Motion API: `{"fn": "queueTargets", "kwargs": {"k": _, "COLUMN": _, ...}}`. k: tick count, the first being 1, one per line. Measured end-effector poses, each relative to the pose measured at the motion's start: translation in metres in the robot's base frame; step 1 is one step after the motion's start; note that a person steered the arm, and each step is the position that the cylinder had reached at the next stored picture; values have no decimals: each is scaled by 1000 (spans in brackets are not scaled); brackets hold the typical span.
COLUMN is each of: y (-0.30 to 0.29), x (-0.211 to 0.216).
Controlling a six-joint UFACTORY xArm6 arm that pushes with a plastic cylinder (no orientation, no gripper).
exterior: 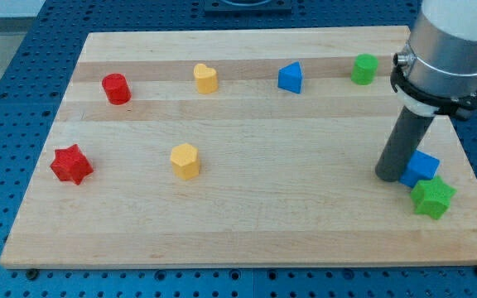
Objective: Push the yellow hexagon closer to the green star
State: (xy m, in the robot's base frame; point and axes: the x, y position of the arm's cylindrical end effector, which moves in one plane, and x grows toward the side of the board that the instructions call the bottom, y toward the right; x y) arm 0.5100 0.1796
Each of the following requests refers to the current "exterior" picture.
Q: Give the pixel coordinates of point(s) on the red star block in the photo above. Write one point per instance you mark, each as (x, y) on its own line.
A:
(70, 164)

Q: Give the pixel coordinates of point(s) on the yellow heart block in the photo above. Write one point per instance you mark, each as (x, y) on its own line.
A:
(206, 79)

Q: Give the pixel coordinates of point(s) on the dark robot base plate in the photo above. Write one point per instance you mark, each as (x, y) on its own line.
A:
(246, 6)

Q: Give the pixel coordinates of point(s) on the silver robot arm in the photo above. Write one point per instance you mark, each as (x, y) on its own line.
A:
(435, 73)

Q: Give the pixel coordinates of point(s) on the blue triangle block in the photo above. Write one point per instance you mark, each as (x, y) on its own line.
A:
(290, 78)

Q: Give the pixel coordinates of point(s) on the yellow hexagon block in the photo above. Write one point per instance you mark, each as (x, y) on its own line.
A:
(185, 161)

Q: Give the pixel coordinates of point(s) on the green cylinder block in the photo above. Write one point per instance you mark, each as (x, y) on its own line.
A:
(364, 69)

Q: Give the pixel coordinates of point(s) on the green star block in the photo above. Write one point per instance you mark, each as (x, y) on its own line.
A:
(432, 197)

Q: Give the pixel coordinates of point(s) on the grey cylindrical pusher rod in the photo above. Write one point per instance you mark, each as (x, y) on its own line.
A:
(404, 139)

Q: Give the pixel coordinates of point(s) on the wooden board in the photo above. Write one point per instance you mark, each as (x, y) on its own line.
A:
(286, 180)

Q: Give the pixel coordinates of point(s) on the red cylinder block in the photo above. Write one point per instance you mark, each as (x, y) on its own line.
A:
(116, 88)

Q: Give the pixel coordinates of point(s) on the blue cube block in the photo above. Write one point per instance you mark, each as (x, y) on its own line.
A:
(420, 167)

